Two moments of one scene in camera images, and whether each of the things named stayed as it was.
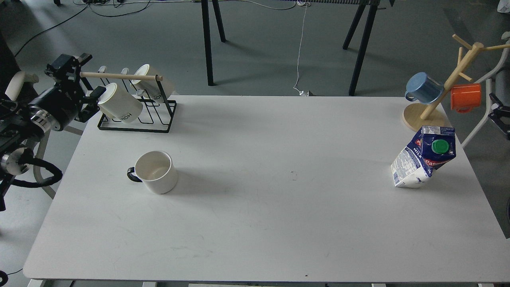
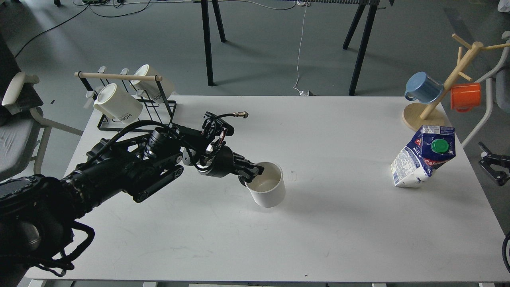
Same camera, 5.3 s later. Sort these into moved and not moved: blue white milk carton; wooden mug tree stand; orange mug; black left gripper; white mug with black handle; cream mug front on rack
Moved: black left gripper; white mug with black handle
Not moved: blue white milk carton; orange mug; cream mug front on rack; wooden mug tree stand
